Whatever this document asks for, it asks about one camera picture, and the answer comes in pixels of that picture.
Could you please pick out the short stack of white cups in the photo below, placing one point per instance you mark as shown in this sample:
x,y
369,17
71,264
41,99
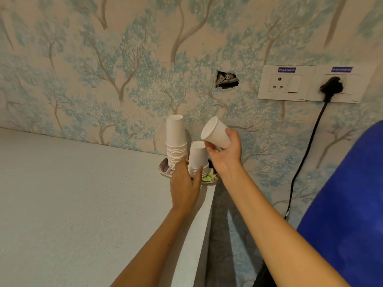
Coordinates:
x,y
198,155

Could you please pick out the white wall socket plate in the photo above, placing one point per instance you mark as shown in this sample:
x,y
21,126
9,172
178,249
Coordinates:
x,y
269,73
362,86

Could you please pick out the blue covered water bottle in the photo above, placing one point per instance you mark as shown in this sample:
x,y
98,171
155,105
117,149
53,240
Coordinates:
x,y
350,212

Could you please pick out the person's right hand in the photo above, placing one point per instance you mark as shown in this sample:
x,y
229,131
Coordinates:
x,y
229,158

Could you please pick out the white paper cup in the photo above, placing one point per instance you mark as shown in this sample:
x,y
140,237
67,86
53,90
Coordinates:
x,y
214,131

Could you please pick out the tall stack of white cups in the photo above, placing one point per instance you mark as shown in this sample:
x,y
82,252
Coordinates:
x,y
175,131

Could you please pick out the person's left forearm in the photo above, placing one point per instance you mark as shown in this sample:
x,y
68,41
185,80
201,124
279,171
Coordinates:
x,y
155,251

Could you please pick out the person's left hand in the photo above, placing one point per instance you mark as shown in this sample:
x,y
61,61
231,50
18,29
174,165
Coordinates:
x,y
184,188

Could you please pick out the floral tray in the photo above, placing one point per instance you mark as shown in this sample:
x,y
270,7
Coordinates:
x,y
164,171

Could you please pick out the person's right forearm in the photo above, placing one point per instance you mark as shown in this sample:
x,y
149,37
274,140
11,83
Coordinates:
x,y
269,230

